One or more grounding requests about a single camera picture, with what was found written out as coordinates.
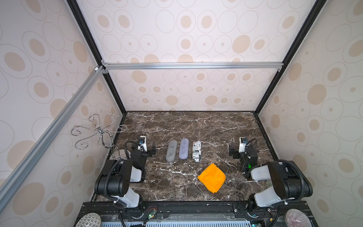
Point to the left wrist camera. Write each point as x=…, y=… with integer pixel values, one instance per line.
x=142, y=144

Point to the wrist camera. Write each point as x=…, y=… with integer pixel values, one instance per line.
x=242, y=144
x=142, y=144

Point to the silver diagonal frame bar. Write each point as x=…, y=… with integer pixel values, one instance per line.
x=20, y=174

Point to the silver horizontal frame bar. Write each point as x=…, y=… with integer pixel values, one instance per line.
x=194, y=66

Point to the round patterned disc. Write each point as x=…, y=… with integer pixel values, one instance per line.
x=90, y=220
x=296, y=218

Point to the orange microfiber cloth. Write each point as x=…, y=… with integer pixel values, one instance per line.
x=212, y=178

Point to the lavender fabric eyeglass case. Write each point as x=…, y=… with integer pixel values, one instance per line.
x=184, y=149

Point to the chrome wire cup stand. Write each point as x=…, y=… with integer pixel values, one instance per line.
x=105, y=138

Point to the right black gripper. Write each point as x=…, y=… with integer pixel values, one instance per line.
x=234, y=152

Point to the newspaper print eyeglass case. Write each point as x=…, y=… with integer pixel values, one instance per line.
x=196, y=151

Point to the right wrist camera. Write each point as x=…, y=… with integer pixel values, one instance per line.
x=242, y=144

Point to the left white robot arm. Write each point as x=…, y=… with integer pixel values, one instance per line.
x=113, y=182

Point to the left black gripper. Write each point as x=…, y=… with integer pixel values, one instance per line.
x=133, y=150

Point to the dark grey eyeglass case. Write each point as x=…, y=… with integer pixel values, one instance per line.
x=171, y=151

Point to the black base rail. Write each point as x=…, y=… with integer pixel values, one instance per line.
x=183, y=209

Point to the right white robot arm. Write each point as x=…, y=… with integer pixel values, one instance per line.
x=288, y=181

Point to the right round patterned disc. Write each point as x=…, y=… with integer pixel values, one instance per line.
x=296, y=218

